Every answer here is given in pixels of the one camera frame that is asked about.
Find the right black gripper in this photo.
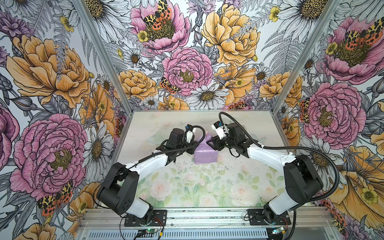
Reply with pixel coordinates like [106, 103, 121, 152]
[206, 133, 237, 151]

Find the pink wrapping paper sheet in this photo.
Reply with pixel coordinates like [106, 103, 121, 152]
[194, 132, 219, 165]

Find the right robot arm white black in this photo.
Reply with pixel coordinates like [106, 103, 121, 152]
[207, 121, 324, 225]

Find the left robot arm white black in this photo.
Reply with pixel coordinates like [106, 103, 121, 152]
[96, 125, 206, 226]

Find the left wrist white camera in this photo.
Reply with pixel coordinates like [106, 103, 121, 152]
[186, 129, 195, 144]

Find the wrist white camera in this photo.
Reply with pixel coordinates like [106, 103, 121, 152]
[212, 121, 228, 140]
[186, 129, 195, 144]

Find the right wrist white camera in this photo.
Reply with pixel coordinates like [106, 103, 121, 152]
[212, 121, 228, 140]

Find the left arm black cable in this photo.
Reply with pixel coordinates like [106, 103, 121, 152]
[92, 125, 207, 211]

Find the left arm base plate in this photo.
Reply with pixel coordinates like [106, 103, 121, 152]
[124, 210, 168, 227]

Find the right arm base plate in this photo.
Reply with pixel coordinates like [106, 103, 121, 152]
[244, 209, 292, 226]

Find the white vented cable duct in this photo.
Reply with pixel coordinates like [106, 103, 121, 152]
[82, 228, 268, 240]

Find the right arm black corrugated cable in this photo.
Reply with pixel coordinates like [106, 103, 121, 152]
[218, 111, 340, 203]

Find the aluminium front rail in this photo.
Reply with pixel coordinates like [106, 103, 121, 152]
[79, 207, 335, 230]

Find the right aluminium corner post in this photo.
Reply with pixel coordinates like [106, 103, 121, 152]
[271, 0, 341, 115]

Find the aluminium corner post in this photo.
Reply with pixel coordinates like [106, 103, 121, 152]
[74, 1, 134, 117]
[271, 0, 341, 115]

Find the left aluminium corner post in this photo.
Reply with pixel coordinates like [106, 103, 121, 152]
[74, 1, 134, 117]

